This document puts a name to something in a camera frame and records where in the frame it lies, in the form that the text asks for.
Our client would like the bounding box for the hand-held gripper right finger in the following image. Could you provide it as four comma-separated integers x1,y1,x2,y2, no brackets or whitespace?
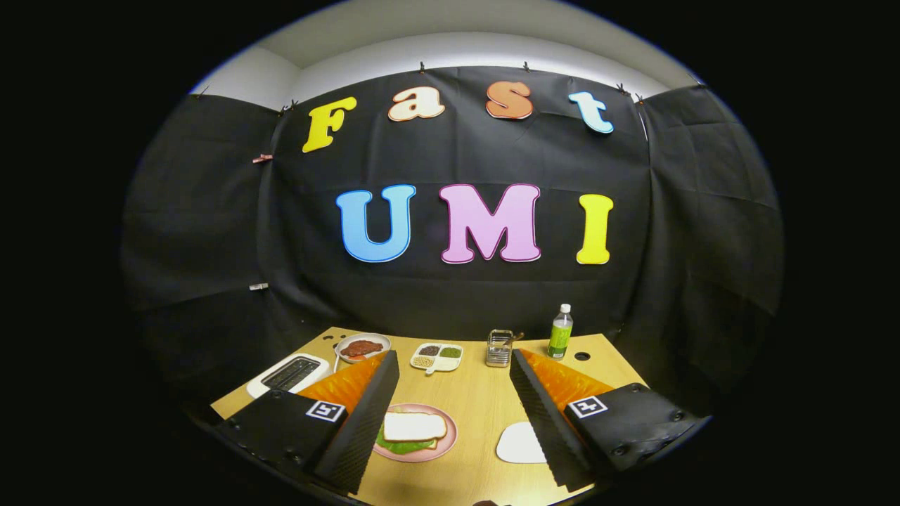
509,349,712,493

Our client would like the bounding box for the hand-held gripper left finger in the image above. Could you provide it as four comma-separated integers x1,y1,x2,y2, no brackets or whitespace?
214,349,400,495

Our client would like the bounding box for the green lettuce leaf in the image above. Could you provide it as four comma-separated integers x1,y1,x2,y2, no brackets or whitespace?
376,422,438,455

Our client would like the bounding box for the white bread slice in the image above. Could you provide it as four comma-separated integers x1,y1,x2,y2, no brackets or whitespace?
382,412,448,443

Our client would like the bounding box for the white square plate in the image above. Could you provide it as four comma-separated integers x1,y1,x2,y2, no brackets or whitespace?
496,422,548,465

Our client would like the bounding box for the pink plate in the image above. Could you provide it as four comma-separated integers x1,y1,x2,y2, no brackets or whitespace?
373,403,458,463

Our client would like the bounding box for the metal utensil holder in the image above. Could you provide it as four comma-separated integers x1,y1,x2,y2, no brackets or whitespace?
485,330,515,368

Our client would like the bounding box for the white round meat plate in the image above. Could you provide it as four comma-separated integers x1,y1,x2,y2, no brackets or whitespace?
335,332,392,364

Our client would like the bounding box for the green drink bottle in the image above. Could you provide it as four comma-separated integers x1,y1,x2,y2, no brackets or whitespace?
548,304,574,360

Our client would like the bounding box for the white divided dish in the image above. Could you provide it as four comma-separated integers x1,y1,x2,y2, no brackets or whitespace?
411,342,464,375

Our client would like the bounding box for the white toaster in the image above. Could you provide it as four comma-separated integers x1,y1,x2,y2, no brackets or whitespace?
246,353,331,399

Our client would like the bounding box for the black backdrop cloth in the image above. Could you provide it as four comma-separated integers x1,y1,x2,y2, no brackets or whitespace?
120,65,785,422

